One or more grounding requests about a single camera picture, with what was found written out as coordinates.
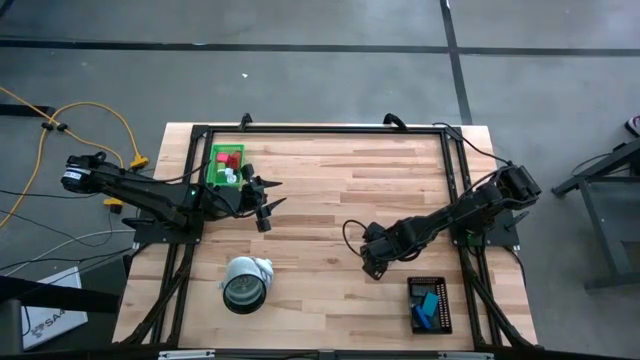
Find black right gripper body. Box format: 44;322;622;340
360;222;401;282

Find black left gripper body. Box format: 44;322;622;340
224;163;273;233

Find dark blue block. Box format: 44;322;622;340
411;304;433;331

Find black plastic basket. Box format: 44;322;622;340
406;275;454;336

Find green plastic basket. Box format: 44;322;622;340
206;143;247;190

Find white cup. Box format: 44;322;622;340
216;255;275;316

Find black flat bar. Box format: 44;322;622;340
0;275;120;315

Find white printed box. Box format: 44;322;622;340
22;266;89;351

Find black metal side table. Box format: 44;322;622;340
551;137;640;291

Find grey box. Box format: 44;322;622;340
0;298;24;357

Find black metal table frame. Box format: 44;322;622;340
112;123;540;360

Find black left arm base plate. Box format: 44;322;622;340
133;205;207;245

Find yellow extension cable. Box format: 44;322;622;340
0;85;150;229

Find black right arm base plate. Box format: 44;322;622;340
447;207;521;247

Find silver metal bracket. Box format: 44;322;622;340
438;351;495;360
158;349;216;360

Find black floor strap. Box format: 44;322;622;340
0;103;56;118

